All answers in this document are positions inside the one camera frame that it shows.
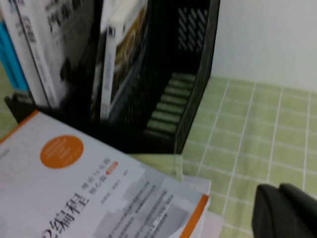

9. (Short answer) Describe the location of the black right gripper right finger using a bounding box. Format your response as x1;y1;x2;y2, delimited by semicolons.
279;182;317;238

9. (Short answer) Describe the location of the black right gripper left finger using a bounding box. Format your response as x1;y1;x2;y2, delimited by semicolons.
254;183;299;238

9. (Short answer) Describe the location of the self-driving car cover book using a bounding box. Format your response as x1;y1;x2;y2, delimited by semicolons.
100;4;150;122

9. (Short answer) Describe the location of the black plastic book holder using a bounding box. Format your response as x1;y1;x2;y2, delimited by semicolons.
3;0;221;155

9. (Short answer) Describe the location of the white orange ROS2 book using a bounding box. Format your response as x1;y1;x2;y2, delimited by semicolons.
0;110;210;238

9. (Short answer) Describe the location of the white automotive suspension book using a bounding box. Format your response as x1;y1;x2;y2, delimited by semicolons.
0;0;101;109

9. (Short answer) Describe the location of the blue spine book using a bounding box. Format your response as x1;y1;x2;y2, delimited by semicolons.
0;19;31;93

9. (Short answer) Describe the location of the green checked tablecloth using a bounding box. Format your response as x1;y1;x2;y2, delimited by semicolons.
0;61;317;238

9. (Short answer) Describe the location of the translucent pale green sheet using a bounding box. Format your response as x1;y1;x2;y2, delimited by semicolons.
128;153;184;179

